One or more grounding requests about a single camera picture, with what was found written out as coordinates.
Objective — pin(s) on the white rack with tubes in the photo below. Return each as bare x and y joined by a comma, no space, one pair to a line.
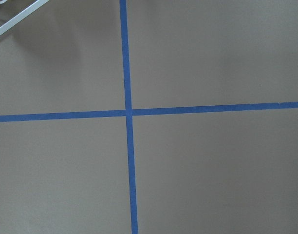
21,15

